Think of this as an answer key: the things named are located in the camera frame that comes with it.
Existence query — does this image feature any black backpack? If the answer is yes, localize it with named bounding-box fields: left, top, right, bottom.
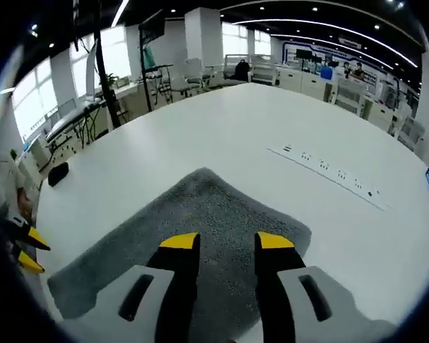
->
left=233, top=59, right=252, bottom=83

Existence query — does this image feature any black case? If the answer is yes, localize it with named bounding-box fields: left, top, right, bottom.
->
left=47, top=161, right=70, bottom=188

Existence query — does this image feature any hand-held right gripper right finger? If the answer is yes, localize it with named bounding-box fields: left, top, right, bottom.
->
left=254, top=231, right=398, bottom=343

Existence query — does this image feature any black stand pole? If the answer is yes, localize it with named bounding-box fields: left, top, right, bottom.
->
left=92, top=0, right=123, bottom=130

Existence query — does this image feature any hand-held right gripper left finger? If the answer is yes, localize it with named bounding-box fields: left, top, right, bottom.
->
left=62, top=232, right=201, bottom=343

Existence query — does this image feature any white table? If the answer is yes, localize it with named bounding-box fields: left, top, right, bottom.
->
left=35, top=82, right=429, bottom=343

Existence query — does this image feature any grey towel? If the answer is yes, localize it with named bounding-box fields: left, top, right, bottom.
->
left=46, top=166, right=312, bottom=343

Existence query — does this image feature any white built-in power strip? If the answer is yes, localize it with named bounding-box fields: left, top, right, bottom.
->
left=267, top=143, right=395, bottom=212

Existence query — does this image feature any small green plant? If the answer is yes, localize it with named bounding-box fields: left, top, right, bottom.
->
left=102, top=72, right=121, bottom=91

